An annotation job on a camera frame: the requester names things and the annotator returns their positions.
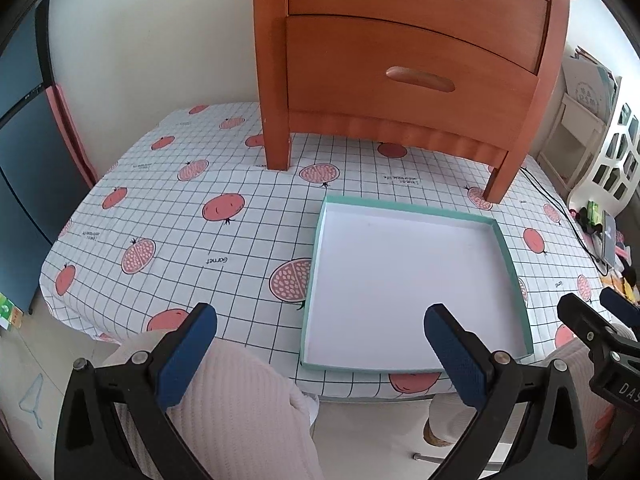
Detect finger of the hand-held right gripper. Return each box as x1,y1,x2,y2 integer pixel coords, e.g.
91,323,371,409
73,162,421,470
557,292,627,347
600,287,640,327

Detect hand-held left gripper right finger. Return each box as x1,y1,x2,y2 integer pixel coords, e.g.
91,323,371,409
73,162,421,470
424,303,588,480

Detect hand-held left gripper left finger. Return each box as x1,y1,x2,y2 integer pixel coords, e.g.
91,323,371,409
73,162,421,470
54,302,218,480

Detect teal white cardboard tray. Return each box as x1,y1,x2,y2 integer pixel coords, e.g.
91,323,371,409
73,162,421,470
299,195,535,373

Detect black hair bow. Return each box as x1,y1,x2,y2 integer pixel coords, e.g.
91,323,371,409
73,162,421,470
570,207,601,233

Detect white cutout chair back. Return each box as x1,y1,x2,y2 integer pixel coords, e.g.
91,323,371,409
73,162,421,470
567,102,640,221

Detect clear plastic hanger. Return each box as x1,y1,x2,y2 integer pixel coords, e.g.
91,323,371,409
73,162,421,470
17,377,48,431

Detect green white carton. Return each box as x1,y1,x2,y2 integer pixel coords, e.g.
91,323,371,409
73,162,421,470
0,292,23,331

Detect pomegranate print checked tablecloth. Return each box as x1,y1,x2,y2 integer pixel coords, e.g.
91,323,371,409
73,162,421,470
39,101,621,403

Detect small white shelf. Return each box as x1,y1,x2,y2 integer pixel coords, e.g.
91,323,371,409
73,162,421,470
537,92,608,193

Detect pale booklets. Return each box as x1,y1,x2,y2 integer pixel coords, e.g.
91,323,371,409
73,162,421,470
562,47,623,116

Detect blue cabinet with pink edge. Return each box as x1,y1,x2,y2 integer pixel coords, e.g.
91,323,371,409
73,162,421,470
0,0,100,313

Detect wooden nightstand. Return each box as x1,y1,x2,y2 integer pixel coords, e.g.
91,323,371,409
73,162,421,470
252,0,580,204

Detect black cable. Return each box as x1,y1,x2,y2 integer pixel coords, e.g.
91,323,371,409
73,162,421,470
520,167,608,268

